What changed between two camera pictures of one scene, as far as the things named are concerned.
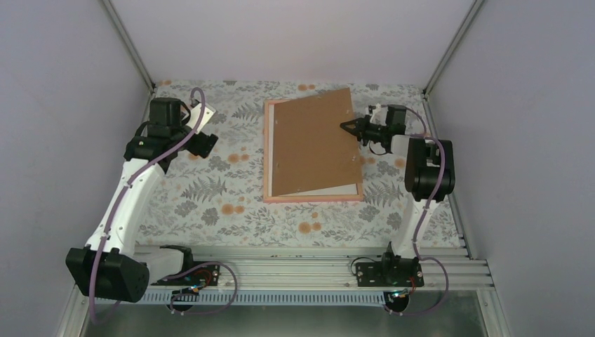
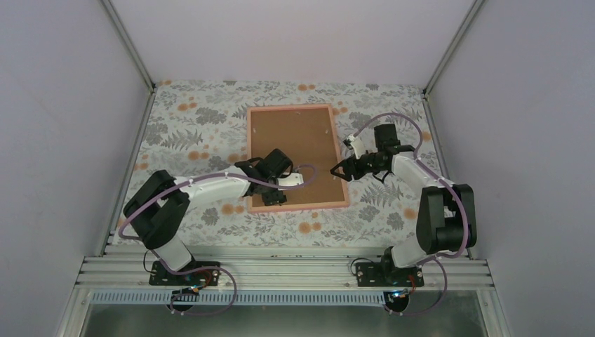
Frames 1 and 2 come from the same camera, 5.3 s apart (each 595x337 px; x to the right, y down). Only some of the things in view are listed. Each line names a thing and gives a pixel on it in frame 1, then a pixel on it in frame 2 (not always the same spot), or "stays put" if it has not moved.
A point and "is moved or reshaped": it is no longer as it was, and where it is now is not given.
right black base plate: (389, 274) stays put
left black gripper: (203, 145) → (270, 199)
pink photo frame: (358, 197) is moved or reshaped
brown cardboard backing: (311, 150) is moved or reshaped
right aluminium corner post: (452, 46) stays put
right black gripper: (359, 130) → (344, 164)
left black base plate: (205, 275) stays put
